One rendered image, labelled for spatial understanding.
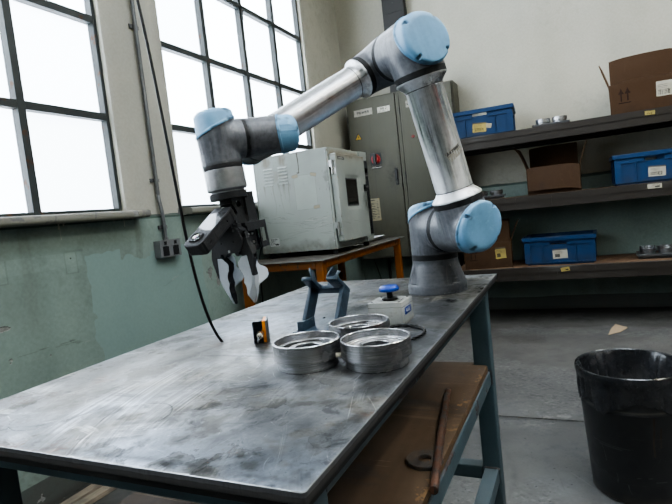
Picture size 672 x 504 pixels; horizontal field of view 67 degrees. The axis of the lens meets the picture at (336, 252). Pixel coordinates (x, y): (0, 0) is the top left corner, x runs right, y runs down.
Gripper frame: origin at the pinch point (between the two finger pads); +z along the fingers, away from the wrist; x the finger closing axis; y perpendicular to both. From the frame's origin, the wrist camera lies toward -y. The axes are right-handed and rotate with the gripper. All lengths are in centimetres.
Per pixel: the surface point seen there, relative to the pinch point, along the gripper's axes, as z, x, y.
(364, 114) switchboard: -91, 137, 365
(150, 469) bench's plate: 8.1, -22.3, -42.6
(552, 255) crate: 54, -8, 346
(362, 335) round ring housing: 6.9, -26.9, -4.3
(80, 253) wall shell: -14, 143, 64
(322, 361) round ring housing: 8.0, -24.4, -12.9
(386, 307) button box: 7.3, -22.4, 14.8
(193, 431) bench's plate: 8.4, -19.9, -34.6
